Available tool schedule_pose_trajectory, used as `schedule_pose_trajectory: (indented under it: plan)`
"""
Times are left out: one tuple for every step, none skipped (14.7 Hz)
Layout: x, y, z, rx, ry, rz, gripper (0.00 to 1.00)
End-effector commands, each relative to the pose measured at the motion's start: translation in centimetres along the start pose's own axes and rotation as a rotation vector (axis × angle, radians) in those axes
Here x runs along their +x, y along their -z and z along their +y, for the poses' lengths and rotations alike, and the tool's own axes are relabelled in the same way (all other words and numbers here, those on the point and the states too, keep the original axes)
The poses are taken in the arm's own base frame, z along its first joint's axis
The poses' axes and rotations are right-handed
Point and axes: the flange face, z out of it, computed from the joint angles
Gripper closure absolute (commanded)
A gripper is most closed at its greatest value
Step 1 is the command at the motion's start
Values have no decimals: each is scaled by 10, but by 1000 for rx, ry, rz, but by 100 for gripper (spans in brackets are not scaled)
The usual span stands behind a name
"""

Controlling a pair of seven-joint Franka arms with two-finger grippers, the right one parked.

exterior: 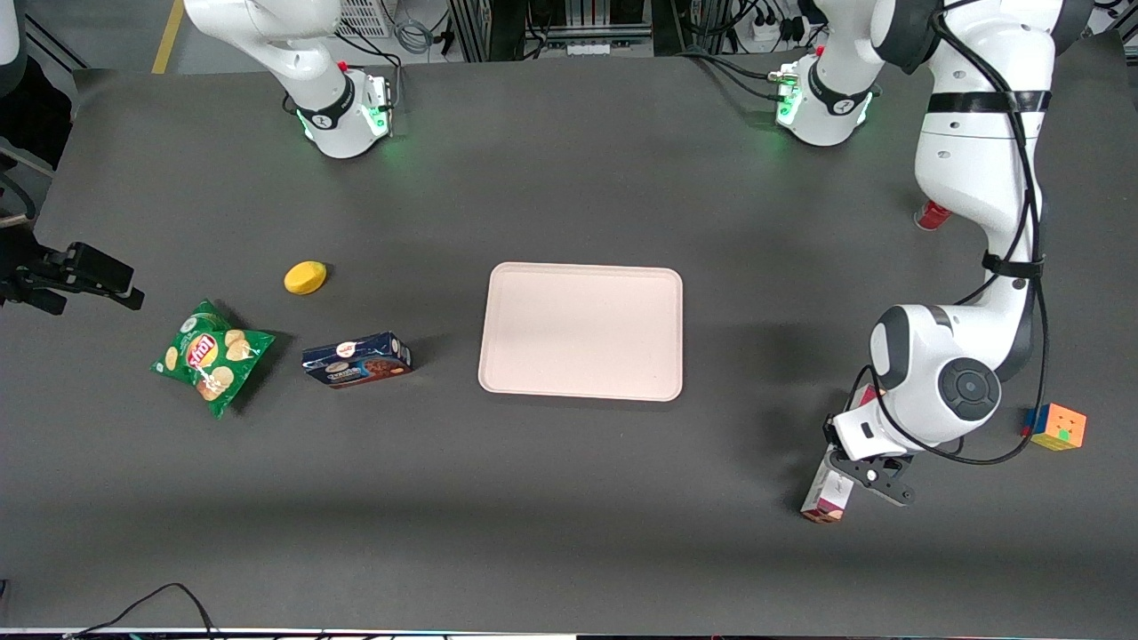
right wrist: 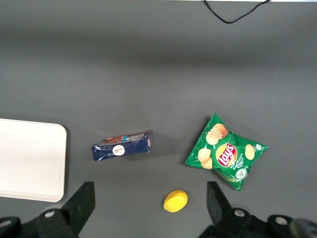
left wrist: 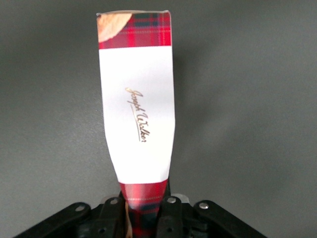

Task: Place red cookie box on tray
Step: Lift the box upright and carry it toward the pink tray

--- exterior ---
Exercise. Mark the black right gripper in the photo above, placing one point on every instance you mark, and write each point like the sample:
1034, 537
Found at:
55, 272

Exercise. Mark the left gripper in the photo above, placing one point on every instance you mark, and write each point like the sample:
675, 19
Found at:
829, 433

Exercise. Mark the red cookie box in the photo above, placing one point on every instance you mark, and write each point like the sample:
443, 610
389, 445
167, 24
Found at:
829, 500

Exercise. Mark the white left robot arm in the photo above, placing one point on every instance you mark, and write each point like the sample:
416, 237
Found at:
969, 160

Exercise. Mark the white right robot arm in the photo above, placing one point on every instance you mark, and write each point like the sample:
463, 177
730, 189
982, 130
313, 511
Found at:
342, 116

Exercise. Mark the blue cookie box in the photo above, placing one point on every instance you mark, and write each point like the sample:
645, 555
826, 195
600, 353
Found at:
356, 363

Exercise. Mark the white rectangular tray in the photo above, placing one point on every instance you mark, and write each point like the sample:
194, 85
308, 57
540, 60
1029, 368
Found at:
578, 329

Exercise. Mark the white perforated box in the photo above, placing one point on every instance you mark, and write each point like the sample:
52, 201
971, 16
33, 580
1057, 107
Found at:
364, 18

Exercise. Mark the green Lay's chips bag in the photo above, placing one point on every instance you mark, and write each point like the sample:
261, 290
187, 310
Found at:
209, 356

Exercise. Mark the colourful Rubik's cube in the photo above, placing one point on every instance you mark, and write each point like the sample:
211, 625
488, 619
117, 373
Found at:
1060, 428

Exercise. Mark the yellow lemon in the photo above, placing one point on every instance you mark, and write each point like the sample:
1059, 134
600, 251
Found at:
305, 277

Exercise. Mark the red cola bottle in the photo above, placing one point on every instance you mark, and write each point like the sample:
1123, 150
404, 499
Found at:
931, 216

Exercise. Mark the white power strip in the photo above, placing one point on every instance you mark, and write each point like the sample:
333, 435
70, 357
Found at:
765, 31

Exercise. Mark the black equipment rack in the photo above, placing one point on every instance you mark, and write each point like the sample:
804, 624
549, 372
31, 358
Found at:
507, 27

